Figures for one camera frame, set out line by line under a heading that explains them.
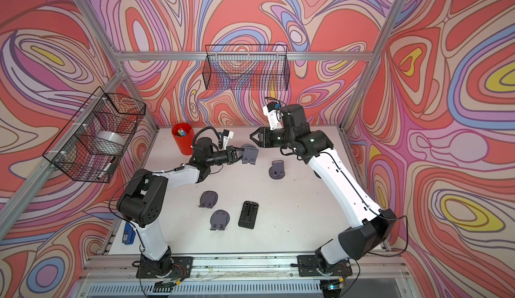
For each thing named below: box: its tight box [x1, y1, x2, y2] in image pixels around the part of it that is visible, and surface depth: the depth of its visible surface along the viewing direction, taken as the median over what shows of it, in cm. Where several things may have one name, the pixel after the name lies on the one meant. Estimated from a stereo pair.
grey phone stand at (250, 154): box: [240, 143, 259, 166], surface depth 82 cm
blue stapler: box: [122, 221, 137, 245], surface depth 80 cm
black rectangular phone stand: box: [238, 200, 259, 230], surface depth 86 cm
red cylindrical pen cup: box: [171, 122, 196, 156], surface depth 104 cm
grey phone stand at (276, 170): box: [268, 159, 285, 180], surface depth 97 cm
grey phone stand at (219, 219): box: [209, 209, 231, 231], surface depth 86 cm
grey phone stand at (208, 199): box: [198, 190, 219, 209], surface depth 93 cm
